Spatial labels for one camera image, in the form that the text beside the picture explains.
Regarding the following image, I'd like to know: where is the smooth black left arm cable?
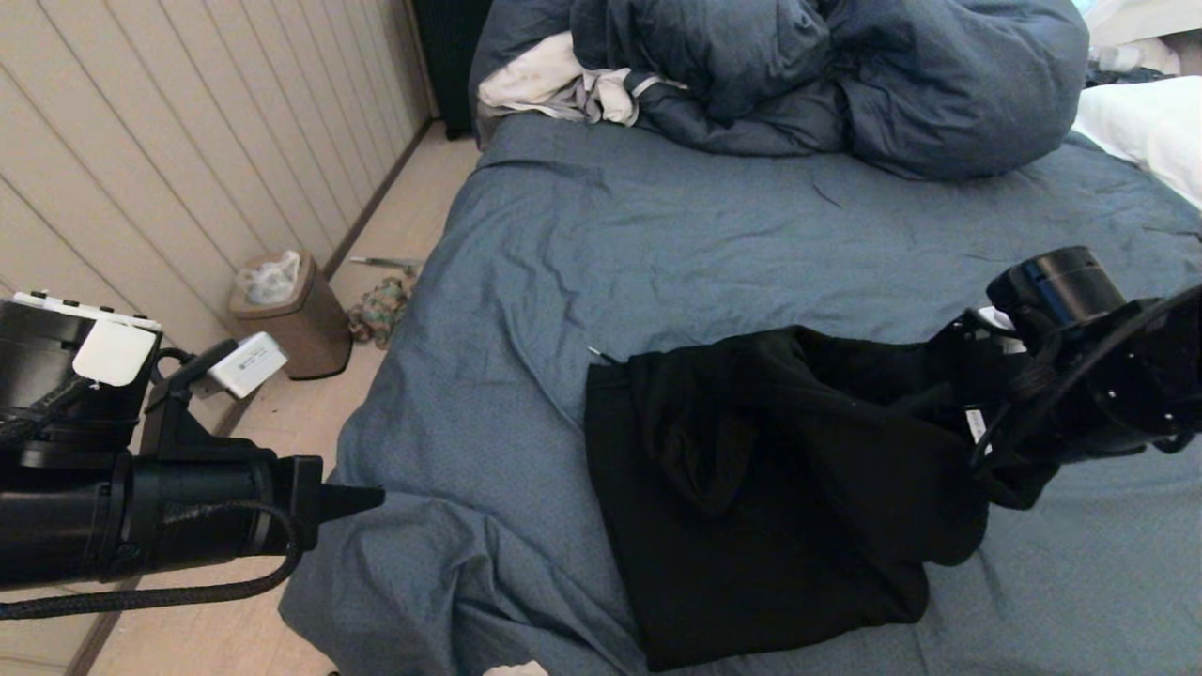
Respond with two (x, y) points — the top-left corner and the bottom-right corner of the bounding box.
(0, 502), (303, 621)

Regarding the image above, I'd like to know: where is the black braided cable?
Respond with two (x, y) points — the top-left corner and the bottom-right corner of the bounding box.
(0, 376), (104, 447)

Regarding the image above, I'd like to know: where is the black hoodie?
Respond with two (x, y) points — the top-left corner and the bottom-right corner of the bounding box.
(582, 326), (1062, 672)

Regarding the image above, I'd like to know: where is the colourful braided rope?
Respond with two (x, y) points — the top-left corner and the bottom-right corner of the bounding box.
(347, 277), (414, 350)

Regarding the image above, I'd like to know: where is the white blanket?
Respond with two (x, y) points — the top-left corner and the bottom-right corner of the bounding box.
(1085, 0), (1202, 48)

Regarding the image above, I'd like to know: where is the crumpled white garment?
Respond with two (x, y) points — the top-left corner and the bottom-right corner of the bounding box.
(476, 31), (686, 128)

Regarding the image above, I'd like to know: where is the clear plastic bin bag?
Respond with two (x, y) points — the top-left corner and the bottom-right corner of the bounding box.
(237, 251), (303, 306)

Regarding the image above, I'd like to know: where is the blue-sheeted bed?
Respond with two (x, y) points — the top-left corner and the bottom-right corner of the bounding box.
(279, 111), (1202, 676)

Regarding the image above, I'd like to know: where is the beige crumpled item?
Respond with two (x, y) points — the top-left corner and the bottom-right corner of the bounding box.
(1087, 39), (1182, 78)

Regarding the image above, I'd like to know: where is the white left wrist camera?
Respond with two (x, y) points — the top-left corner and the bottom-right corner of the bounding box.
(141, 333), (289, 459)

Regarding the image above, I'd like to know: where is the white pillow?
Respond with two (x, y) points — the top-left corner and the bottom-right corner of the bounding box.
(1073, 75), (1202, 209)

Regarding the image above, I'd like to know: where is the brown trash bin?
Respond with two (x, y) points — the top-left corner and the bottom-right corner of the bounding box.
(228, 249), (353, 381)

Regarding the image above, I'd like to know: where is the dark blue duvet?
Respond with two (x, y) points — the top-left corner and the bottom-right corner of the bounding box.
(468, 0), (1090, 181)

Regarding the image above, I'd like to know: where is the black cabinet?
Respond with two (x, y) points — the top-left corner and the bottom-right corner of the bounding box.
(410, 0), (494, 142)

